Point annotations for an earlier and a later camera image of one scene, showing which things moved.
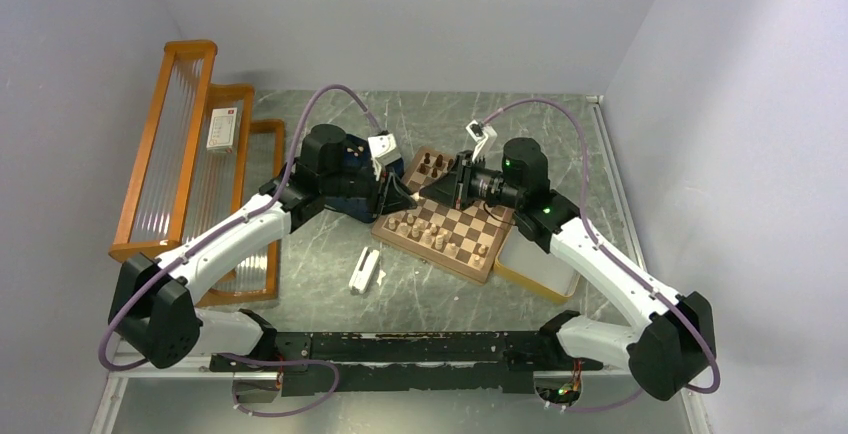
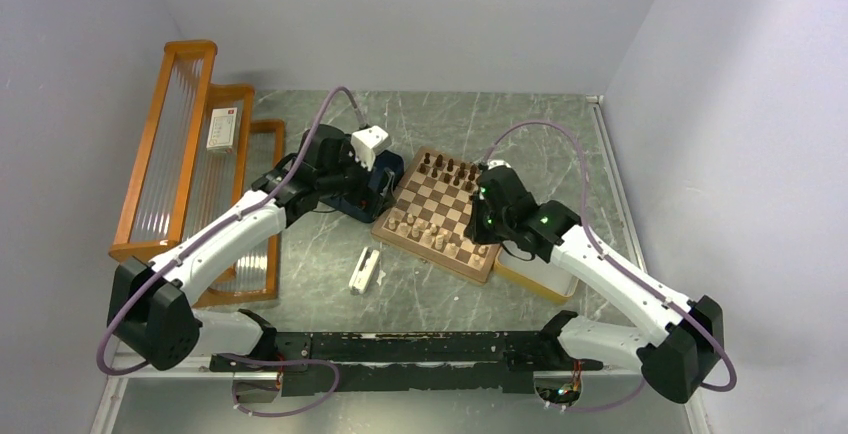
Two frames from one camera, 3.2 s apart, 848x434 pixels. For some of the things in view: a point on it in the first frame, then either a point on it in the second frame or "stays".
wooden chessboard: [467, 240] stays
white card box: [222, 129] stays
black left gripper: [394, 194] -> [365, 197]
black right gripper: [453, 188] -> [475, 230]
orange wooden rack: [200, 160] stays
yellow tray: [527, 263] stays
